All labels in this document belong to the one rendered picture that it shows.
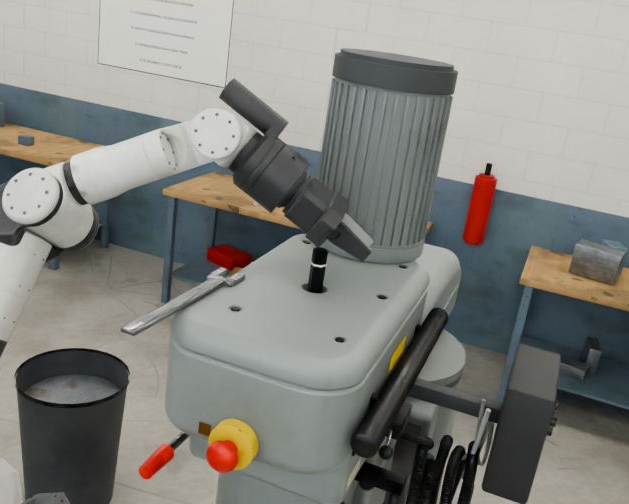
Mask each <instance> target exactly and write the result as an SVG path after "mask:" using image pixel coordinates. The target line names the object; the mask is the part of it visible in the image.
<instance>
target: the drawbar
mask: <svg viewBox="0 0 629 504"><path fill-rule="evenodd" d="M327 255H328V251H327V250H326V248H321V247H316V248H313V253H312V260H311V262H312V263H313V264H316V265H325V264H326V261H327ZM325 268H326V266H325V267H316V266H313V265H312V264H311V267H310V274H309V281H308V287H307V291H308V292H311V293H322V287H323V281H324V274H325Z"/></svg>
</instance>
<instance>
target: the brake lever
mask: <svg viewBox="0 0 629 504"><path fill-rule="evenodd" d="M189 436H190V435H188V434H185V433H184V432H181V433H180V434H178V435H177V436H176V437H175V438H174V439H173V440H172V441H171V442H170V443H169V444H168V445H167V444H162V445H160V446H159V447H158V448H157V449H156V450H155V451H154V452H153V454H152V455H151V456H150V457H149V458H148V459H147V460H146V461H145V462H144V463H143V464H142V465H141V466H140V467H139V474H140V476H141V477H143V478H144V479H150V478H151V477H152V476H153V475H155V474H156V473H157V472H158V471H159V470H160V469H161V468H163V467H164V466H165V465H166V464H167V463H168V462H170V461H171V460H172V459H173V458H174V451H175V450H176V449H177V448H178V447H179V446H180V445H181V444H182V443H183V442H184V441H185V440H186V439H187V438H188V437H189Z"/></svg>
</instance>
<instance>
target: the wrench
mask: <svg viewBox="0 0 629 504"><path fill-rule="evenodd" d="M226 271H227V269H226V268H223V267H221V268H219V269H218V270H216V271H214V272H212V273H211V274H209V275H208V276H207V281H206V282H204V283H202V284H200V285H198V286H196V287H194V288H193V289H191V290H189V291H187V292H185V293H183V294H181V295H180V296H178V297H176V298H174V299H172V300H170V301H168V302H167V303H165V304H163V305H161V306H159V307H157V308H155V309H154V310H152V311H150V312H148V313H146V314H144V315H142V316H141V317H139V318H137V319H135V320H133V321H131V322H129V323H128V324H126V325H124V326H122V327H121V332H123V333H126V334H129V335H132V336H136V335H137V334H139V333H141V332H143V331H144V330H146V329H148V328H150V327H151V326H153V325H155V324H157V323H158V322H160V321H162V320H164V319H165V318H167V317H169V316H171V315H172V314H174V313H176V312H178V311H179V310H181V309H183V308H185V307H186V306H188V305H190V304H192V303H193V302H195V301H197V300H199V299H200V298H202V297H204V296H206V295H207V294H209V293H211V292H213V291H214V290H216V289H218V288H220V287H222V286H223V285H226V286H230V287H231V286H233V285H235V284H237V283H239V282H241V281H242V280H244V279H245V275H246V274H243V273H238V274H236V275H234V276H232V277H231V278H229V279H228V278H224V277H222V276H224V275H225V274H226Z"/></svg>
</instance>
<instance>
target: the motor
mask: <svg viewBox="0 0 629 504"><path fill-rule="evenodd" d="M332 76H334V77H335V78H332V80H331V87H330V94H329V101H328V108H327V115H326V122H325V129H324V136H323V143H322V150H321V157H320V164H319V171H318V178H317V179H318V180H319V181H320V182H321V183H323V184H324V185H325V186H326V187H328V188H329V189H330V190H331V191H333V192H334V193H335V192H339V193H340V194H341V195H342V196H343V197H345V198H346V199H347V200H348V201H349V204H348V207H347V210H346V213H348V214H349V215H350V216H351V217H352V218H353V219H354V220H355V221H356V222H357V223H358V224H359V225H360V226H361V227H362V228H363V229H364V230H365V231H366V232H367V233H368V234H369V235H370V236H371V237H372V238H373V240H374V241H373V243H372V244H371V245H370V246H369V248H370V249H371V250H372V251H371V253H370V255H369V256H368V257H367V258H366V259H365V260H364V261H363V262H368V263H376V264H400V263H407V262H410V261H413V260H415V259H417V258H418V257H420V256H421V255H422V252H423V247H424V242H425V238H424V237H425V235H426V230H427V225H428V220H429V215H430V210H431V205H432V200H433V195H434V190H435V185H436V180H437V175H438V170H439V165H440V160H441V155H442V150H443V145H444V140H445V135H446V130H447V125H448V120H449V115H450V110H451V105H452V100H453V97H452V96H451V95H453V94H454V92H455V87H456V82H457V76H458V71H456V70H454V65H452V64H448V63H444V62H440V61H435V60H430V59H425V58H419V57H414V56H407V55H401V54H395V53H388V52H380V51H372V50H363V49H352V48H341V50H340V52H338V53H335V57H334V64H333V71H332ZM320 247H321V248H326V250H327V251H328V252H330V253H332V254H335V255H338V256H341V257H344V258H348V259H352V260H356V261H359V260H358V259H356V258H355V257H353V256H351V255H350V254H348V253H347V252H345V251H343V250H342V249H340V248H339V247H337V246H336V245H334V244H332V243H331V242H330V241H328V240H327V239H326V241H325V242H324V243H323V244H322V245H321V246H320Z"/></svg>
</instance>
